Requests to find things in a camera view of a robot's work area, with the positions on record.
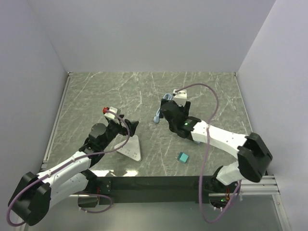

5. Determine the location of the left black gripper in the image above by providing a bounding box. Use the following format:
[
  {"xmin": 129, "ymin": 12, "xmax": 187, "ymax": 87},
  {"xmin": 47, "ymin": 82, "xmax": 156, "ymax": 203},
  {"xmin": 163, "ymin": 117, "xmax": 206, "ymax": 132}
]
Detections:
[{"xmin": 101, "ymin": 114, "xmax": 138, "ymax": 149}]

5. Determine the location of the light blue cable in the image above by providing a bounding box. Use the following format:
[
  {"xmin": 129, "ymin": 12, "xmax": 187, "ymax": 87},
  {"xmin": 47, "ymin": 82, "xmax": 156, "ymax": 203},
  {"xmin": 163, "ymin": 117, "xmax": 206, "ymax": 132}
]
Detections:
[{"xmin": 153, "ymin": 94, "xmax": 173, "ymax": 125}]

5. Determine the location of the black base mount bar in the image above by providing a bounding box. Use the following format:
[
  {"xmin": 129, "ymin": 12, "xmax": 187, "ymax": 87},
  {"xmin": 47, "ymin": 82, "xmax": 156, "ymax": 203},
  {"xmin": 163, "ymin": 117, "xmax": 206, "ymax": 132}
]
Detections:
[{"xmin": 67, "ymin": 175, "xmax": 231, "ymax": 207}]

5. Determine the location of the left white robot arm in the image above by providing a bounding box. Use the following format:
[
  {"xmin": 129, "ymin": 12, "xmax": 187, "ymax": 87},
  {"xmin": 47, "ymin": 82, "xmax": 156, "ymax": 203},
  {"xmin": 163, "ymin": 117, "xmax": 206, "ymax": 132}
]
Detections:
[{"xmin": 7, "ymin": 119, "xmax": 139, "ymax": 227}]

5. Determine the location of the purple cable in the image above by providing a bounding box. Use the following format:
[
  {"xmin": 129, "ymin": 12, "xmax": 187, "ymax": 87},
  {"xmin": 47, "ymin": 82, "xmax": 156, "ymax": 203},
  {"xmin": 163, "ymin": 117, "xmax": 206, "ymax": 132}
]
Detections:
[
  {"xmin": 175, "ymin": 83, "xmax": 243, "ymax": 223},
  {"xmin": 6, "ymin": 110, "xmax": 132, "ymax": 227}
]

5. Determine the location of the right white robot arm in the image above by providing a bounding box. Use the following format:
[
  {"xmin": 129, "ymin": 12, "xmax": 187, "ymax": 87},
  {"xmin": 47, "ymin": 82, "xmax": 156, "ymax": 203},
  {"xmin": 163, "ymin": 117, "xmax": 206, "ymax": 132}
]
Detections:
[{"xmin": 160, "ymin": 99, "xmax": 273, "ymax": 192}]

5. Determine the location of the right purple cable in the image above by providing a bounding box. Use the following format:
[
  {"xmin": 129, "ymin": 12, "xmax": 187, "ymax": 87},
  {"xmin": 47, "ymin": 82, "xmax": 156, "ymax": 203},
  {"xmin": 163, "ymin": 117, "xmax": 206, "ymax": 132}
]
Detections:
[{"xmin": 175, "ymin": 83, "xmax": 243, "ymax": 223}]

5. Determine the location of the white triangular power strip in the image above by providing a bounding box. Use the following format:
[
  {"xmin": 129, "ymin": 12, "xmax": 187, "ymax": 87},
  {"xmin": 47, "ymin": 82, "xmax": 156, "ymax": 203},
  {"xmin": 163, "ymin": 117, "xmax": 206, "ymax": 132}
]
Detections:
[{"xmin": 117, "ymin": 135, "xmax": 141, "ymax": 162}]

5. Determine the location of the teal cube adapter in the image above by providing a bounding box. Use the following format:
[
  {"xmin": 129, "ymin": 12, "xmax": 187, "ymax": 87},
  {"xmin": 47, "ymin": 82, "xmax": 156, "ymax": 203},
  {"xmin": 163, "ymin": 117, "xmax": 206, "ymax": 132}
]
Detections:
[{"xmin": 177, "ymin": 152, "xmax": 189, "ymax": 163}]

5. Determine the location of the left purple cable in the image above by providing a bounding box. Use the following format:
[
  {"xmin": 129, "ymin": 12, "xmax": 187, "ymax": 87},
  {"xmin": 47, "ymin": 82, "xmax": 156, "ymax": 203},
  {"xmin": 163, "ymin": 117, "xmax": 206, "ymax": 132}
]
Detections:
[{"xmin": 6, "ymin": 110, "xmax": 132, "ymax": 227}]

